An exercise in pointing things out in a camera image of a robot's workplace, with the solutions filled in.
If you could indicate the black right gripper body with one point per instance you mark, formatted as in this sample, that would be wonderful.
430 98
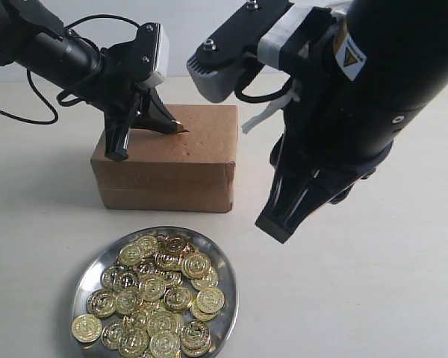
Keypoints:
336 131

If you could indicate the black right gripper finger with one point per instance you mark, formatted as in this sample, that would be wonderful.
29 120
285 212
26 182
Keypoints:
294 196

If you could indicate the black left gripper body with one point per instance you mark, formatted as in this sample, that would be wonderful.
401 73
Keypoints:
127 74

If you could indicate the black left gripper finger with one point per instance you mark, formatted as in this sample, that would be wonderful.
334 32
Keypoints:
152 115
117 127

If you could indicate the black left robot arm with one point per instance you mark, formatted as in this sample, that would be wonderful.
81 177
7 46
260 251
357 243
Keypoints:
36 39

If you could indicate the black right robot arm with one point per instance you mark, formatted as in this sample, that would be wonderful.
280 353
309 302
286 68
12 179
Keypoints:
348 77

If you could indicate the brown cardboard box with slot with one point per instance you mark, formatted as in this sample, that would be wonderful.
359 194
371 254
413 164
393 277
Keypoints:
192 172

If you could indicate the gold coin upper right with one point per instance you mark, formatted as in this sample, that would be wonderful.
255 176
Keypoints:
195 265

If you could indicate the dark bronze coin top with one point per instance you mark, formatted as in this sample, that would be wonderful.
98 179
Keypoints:
175 244

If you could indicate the gold coin right middle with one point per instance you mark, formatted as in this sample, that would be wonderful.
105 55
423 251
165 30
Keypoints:
210 300

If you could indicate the round steel plate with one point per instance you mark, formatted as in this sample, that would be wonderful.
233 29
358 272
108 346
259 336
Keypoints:
220 327

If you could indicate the gold coin with centre hole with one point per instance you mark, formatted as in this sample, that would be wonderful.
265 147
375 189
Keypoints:
152 288

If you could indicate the gold coin bottom right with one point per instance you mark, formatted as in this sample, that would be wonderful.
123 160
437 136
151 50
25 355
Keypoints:
195 334

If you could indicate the gold coin left middle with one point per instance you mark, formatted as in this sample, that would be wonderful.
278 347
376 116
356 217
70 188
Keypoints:
101 303

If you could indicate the gold coin plate left edge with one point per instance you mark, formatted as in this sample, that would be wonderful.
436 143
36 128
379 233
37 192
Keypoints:
86 328

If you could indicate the gold coin bottom centre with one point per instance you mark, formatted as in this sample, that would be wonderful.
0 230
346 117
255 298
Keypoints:
133 342

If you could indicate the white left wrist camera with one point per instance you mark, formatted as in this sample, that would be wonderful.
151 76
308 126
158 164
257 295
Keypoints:
152 54

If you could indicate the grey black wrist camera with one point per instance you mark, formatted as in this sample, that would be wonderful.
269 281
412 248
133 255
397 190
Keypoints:
273 33

